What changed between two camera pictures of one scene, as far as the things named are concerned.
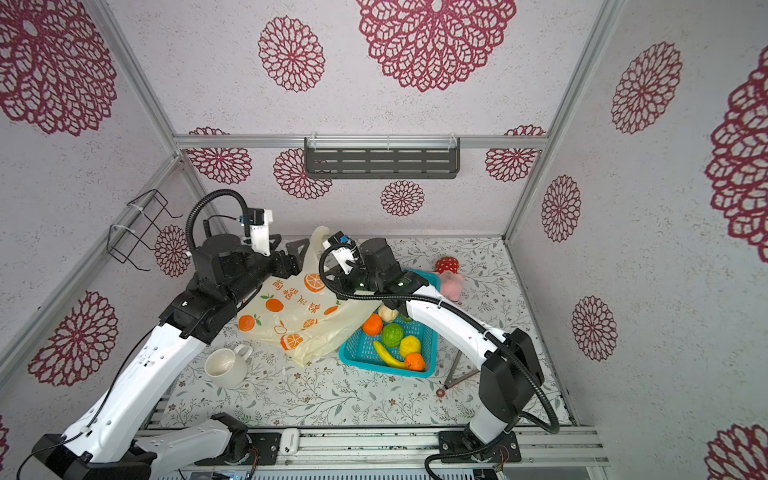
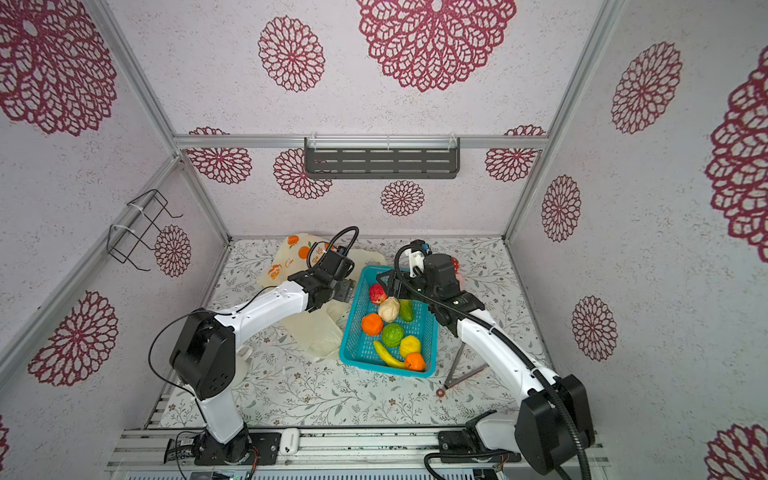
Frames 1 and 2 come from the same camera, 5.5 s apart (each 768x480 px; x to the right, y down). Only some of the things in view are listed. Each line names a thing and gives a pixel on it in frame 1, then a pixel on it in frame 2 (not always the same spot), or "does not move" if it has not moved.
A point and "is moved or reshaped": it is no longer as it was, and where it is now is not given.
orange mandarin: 373,326 does not move
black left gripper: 285,271 to 346,290
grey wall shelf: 382,157 does not move
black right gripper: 345,283 to 399,277
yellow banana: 388,358 does not move
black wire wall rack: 125,240 does not move
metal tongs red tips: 450,381 does not move
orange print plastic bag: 303,315 is moved or reshaped
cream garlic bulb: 388,314 does not move
